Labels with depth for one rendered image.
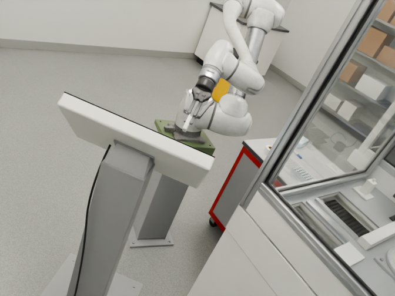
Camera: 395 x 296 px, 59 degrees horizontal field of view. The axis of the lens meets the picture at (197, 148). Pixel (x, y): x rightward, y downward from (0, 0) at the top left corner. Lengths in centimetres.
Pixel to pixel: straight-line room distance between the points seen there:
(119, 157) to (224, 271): 69
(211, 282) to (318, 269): 58
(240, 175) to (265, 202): 102
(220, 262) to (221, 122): 70
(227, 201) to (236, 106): 84
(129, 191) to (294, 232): 58
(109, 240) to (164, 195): 75
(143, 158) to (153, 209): 99
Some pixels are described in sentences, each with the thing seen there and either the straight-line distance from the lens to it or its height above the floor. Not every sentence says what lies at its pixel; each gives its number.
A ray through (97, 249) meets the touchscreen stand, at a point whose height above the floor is 61.
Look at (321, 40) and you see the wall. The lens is 648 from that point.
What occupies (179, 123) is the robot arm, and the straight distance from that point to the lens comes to 186.
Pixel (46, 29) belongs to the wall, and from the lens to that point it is 439.
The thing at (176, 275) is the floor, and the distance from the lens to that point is 228.
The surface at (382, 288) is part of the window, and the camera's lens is 117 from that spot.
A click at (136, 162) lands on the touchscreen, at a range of 119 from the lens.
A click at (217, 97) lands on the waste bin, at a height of 5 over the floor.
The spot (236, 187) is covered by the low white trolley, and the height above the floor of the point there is 45.
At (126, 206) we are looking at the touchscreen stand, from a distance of 127.
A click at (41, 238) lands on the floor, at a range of 227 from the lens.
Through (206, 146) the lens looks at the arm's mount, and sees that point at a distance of 189.
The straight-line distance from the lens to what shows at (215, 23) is 538.
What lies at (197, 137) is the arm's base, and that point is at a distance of 190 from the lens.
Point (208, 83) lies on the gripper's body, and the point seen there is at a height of 126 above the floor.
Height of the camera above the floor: 176
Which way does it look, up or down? 31 degrees down
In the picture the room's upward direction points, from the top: 24 degrees clockwise
